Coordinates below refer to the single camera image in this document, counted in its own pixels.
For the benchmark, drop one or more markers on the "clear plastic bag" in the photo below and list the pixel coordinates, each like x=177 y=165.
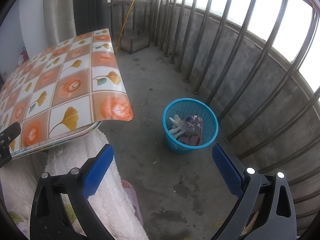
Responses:
x=193 y=123

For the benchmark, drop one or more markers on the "metal balcony railing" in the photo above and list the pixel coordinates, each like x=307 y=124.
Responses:
x=196 y=90

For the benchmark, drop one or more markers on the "flower bouquet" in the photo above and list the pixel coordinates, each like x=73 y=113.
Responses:
x=23 y=55

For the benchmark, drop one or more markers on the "grey curtain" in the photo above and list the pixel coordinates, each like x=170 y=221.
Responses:
x=58 y=17

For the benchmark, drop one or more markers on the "pink slipper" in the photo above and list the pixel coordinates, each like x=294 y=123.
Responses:
x=131 y=195

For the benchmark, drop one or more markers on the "dark cabinet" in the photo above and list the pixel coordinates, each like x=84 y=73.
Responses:
x=90 y=12

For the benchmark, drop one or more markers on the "blue mesh wastebasket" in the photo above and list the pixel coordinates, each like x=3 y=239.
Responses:
x=175 y=145

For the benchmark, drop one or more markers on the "white fluffy robe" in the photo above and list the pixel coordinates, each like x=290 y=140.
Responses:
x=117 y=205

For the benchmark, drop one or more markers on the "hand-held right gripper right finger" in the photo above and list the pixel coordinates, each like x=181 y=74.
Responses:
x=227 y=170

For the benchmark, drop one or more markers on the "red and white plastic bag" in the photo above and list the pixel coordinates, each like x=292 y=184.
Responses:
x=192 y=140

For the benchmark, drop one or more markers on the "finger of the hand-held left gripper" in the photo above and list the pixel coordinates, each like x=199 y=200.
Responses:
x=11 y=131

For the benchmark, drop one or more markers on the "white glove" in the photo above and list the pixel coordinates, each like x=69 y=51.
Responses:
x=177 y=127

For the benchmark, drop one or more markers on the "grey dustpan box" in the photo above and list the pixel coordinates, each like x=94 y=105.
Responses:
x=130 y=45

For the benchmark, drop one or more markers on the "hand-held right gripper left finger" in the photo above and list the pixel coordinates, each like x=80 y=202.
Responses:
x=98 y=170

